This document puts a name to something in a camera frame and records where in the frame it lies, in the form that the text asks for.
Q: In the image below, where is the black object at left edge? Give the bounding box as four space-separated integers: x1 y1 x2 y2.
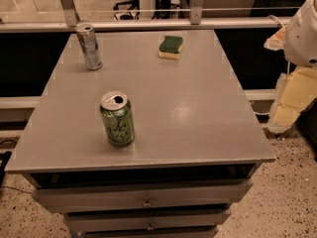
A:
0 151 12 186

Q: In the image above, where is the drawer knob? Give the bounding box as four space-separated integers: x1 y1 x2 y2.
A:
143 198 152 208
146 224 155 231

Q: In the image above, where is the green soda can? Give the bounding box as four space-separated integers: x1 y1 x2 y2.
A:
100 91 135 147

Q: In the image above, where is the silver slim can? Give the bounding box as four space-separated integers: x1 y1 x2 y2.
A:
75 24 102 70

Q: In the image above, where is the grey metal rail frame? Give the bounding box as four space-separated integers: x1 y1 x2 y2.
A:
0 0 304 33

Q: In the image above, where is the top grey drawer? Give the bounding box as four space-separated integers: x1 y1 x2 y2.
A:
32 178 253 213

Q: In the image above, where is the grey drawer cabinet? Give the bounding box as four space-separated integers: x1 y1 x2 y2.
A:
7 30 274 238

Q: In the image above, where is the grey drawer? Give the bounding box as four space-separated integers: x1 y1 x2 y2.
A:
63 209 231 232
32 178 253 213

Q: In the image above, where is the middle grey drawer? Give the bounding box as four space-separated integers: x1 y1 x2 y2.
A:
63 209 231 232

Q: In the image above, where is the middle drawer knob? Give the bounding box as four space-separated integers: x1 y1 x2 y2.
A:
146 224 155 231

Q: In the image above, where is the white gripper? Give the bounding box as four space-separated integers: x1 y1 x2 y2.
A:
264 0 317 134

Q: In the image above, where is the top drawer knob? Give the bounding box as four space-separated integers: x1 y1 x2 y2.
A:
143 198 152 208

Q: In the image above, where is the black office chair base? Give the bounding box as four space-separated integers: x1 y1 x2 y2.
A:
113 0 140 20

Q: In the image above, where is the green and yellow sponge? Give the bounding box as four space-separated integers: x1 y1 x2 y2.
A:
158 36 183 60

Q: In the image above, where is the white cable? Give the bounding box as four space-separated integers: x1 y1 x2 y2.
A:
267 14 285 28

